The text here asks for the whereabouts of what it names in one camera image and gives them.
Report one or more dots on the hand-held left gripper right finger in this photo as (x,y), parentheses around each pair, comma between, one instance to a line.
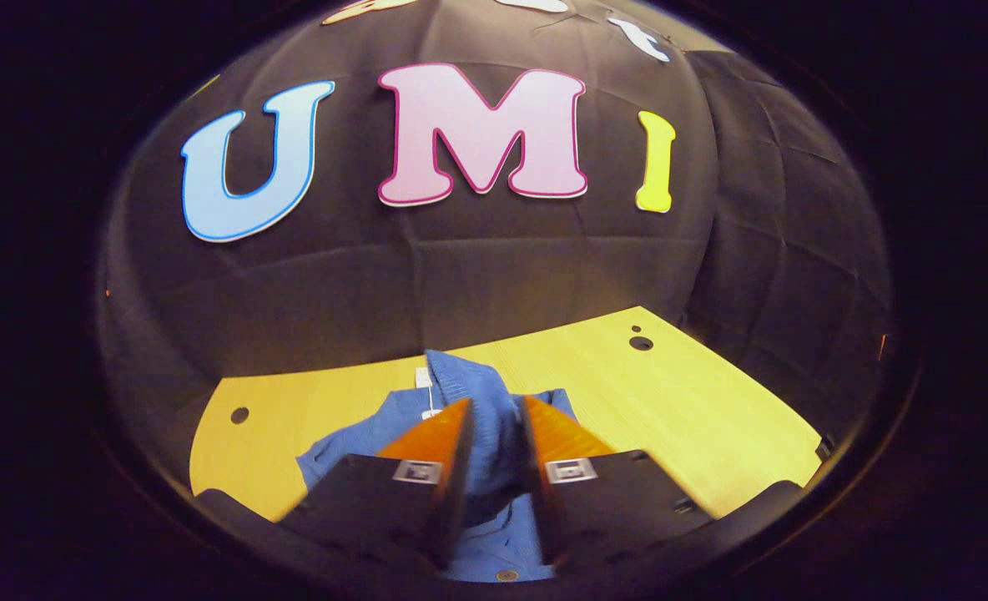
(540,484)

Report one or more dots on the blue button-up shirt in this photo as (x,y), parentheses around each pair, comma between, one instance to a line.
(494,417)

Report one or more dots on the black backdrop cloth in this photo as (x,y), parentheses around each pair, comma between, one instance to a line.
(461,275)

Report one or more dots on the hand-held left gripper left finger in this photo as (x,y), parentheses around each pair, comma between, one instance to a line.
(452,484)

